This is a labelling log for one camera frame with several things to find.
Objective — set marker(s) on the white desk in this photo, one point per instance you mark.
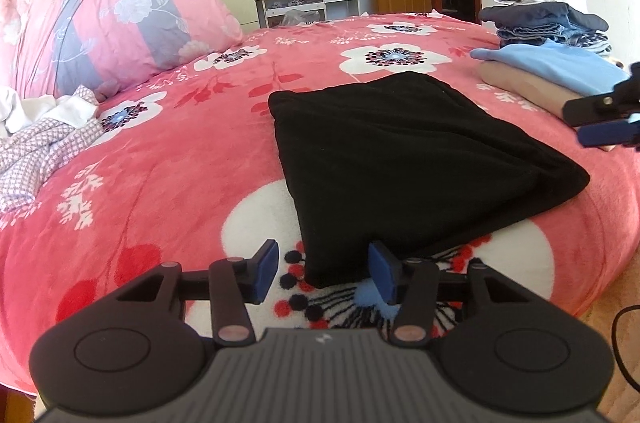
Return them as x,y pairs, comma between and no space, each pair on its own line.
345,0

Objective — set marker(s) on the folded beige garment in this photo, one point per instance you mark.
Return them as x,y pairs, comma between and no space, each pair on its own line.
530,90

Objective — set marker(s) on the clear plastic bag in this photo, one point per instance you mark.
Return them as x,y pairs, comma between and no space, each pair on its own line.
300,18

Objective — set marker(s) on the black garment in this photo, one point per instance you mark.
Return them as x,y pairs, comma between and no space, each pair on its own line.
400,163

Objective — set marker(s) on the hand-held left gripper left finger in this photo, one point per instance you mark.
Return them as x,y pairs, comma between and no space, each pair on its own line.
265,273

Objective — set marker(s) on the houndstooth coat with white fleece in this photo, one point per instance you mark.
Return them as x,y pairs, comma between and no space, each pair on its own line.
35,153

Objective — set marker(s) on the dark navy garment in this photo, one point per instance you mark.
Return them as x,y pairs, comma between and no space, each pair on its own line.
540,14

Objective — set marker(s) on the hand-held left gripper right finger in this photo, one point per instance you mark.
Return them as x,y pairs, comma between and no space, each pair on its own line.
381,273

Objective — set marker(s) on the pink floral blanket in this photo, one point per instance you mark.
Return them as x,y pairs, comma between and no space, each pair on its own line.
175,183

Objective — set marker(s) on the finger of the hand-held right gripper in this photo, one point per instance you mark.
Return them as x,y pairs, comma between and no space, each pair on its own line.
590,110
607,134

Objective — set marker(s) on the blue jeans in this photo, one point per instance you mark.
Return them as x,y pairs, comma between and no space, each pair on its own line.
530,34

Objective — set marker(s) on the striped blue garment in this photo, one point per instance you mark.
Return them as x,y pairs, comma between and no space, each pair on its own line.
595,45

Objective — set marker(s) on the pink grey floral pillow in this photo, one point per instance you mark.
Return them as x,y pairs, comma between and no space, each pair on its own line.
125,18

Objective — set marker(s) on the folded light blue garment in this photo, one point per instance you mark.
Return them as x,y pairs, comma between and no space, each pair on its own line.
560,65

